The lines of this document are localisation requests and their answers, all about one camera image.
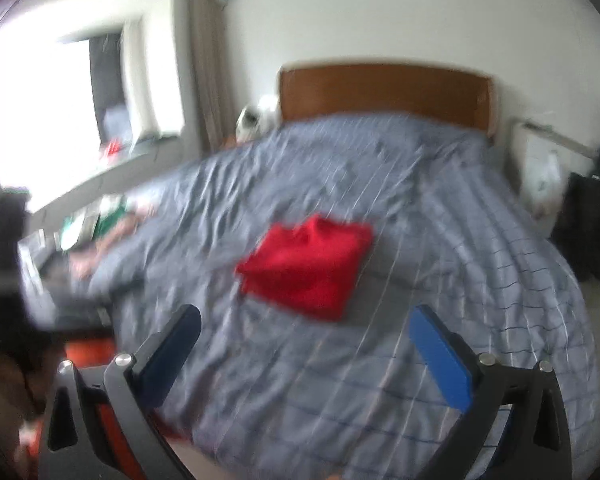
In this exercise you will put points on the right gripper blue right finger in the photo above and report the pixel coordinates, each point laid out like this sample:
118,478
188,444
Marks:
535,441

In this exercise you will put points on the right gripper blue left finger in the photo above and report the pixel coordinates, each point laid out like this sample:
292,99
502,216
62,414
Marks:
98,420

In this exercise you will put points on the red knit sweater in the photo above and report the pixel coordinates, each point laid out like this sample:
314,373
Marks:
310,268

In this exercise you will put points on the pink striped garment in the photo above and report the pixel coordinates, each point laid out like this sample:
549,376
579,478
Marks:
84,258

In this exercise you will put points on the white drawer cabinet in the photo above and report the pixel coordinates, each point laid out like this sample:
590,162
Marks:
146,163

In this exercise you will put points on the green garment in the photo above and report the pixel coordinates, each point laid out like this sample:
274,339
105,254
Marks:
93,220

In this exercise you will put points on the blue plaid bed cover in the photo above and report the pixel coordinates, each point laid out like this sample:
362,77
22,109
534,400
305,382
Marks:
272,394

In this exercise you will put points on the red item on cabinet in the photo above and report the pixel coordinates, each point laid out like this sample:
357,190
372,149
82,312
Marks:
112,148

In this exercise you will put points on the black and blue jacket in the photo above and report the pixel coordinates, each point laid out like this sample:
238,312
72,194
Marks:
576,233

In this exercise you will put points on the white plastic bag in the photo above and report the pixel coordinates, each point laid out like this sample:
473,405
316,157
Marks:
545,186

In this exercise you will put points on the white nightstand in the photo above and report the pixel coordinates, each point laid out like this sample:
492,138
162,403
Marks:
529,141

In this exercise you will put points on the beige curtain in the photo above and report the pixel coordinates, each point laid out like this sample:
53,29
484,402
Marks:
212,79

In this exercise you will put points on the white round fan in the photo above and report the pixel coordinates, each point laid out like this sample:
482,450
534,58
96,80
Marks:
249,125

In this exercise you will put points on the wooden headboard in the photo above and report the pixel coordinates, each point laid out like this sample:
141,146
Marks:
458,97

